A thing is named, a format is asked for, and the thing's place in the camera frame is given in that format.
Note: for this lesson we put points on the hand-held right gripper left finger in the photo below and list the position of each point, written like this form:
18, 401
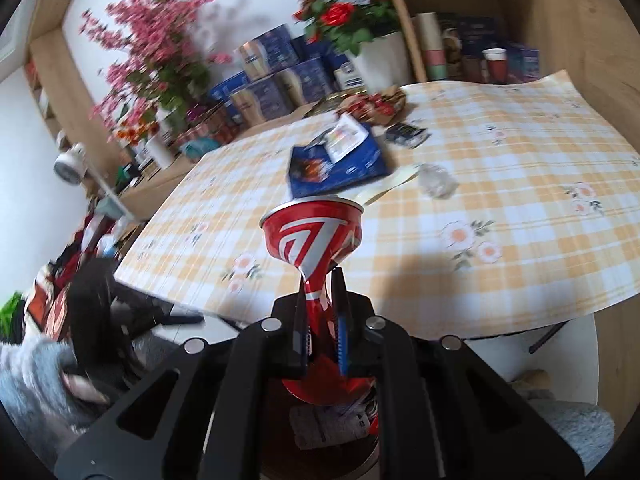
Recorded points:
305, 340

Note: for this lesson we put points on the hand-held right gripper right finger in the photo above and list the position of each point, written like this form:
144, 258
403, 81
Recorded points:
342, 345

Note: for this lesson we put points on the crushed red soda can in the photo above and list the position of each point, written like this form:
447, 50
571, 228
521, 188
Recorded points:
310, 240

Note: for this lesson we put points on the brown plastic trash bin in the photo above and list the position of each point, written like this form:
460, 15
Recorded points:
320, 462

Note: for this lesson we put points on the clear plastic wrapper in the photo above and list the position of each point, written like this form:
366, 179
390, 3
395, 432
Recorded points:
437, 182

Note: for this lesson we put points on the black snack wrapper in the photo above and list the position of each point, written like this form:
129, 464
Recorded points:
407, 133

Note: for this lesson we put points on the person's left forearm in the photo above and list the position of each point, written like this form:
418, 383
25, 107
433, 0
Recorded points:
30, 385

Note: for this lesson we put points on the person's left hand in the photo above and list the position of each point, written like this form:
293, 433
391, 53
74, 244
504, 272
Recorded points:
82, 387

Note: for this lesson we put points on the red patterned cloth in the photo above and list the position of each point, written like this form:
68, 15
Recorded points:
50, 300

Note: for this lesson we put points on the white printed plastic package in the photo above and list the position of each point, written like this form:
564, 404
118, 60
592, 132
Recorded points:
325, 425

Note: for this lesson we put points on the wooden low cabinet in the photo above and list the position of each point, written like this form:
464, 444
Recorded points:
165, 180

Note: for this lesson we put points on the white desk fan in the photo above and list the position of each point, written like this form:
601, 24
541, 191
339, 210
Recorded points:
67, 162

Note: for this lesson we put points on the white ribbed vase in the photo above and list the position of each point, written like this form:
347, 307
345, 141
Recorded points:
159, 152

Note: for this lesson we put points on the cream plastic lid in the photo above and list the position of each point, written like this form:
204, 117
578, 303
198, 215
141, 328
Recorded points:
395, 180

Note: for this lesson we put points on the yellow plaid floral tablecloth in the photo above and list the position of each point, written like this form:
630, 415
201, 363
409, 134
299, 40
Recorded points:
500, 270

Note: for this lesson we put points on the dark blue carton box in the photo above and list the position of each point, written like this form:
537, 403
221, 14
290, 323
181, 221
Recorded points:
360, 165

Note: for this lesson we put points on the orange artificial flowers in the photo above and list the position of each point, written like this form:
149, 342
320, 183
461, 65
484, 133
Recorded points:
132, 132

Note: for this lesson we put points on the teal round tin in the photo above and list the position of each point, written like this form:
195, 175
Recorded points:
200, 149

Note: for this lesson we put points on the white printed sachet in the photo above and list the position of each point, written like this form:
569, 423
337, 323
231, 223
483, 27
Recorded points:
345, 137

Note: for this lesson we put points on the striped planter box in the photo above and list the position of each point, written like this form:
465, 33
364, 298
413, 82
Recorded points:
205, 125

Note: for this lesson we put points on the wooden side shelving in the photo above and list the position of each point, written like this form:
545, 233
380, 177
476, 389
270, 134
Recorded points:
65, 75

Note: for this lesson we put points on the gold leaf-shaped tray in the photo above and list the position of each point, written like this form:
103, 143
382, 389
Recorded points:
325, 102

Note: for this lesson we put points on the crumpled red brown wrapper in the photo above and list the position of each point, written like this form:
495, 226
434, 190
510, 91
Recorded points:
372, 107

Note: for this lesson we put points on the blue marbled gift box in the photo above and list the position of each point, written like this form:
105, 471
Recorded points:
270, 52
260, 102
307, 82

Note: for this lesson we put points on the fuzzy grey clothing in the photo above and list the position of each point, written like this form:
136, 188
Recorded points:
570, 430

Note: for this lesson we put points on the pink artificial blossom plant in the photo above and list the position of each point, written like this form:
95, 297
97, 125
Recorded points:
150, 50

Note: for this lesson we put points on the white blue emblem box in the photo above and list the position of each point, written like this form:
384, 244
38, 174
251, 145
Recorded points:
347, 77

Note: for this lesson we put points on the white faceted flower pot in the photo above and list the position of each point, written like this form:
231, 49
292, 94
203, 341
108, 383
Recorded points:
385, 65

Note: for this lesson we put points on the plain dark blue box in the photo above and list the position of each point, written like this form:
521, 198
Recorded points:
312, 52

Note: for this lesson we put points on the brown drinking glass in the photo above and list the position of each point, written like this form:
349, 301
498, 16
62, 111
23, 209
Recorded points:
472, 70

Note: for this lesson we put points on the moon pattern box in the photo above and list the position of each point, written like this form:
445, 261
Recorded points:
451, 52

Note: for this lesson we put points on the stack of pastel paper cups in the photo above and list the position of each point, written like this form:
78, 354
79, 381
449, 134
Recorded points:
430, 45

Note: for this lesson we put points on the red paper cup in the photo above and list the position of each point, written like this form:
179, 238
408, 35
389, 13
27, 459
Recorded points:
495, 67

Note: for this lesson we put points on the red artificial rose plant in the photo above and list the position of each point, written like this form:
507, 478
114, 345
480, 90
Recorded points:
340, 15

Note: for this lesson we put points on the small blue carton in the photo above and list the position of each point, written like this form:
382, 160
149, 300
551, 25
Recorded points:
525, 62

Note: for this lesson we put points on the dark blue printed box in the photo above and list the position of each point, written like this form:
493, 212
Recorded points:
477, 35

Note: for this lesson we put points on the wooden shelf unit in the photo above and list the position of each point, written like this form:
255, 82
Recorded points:
575, 10

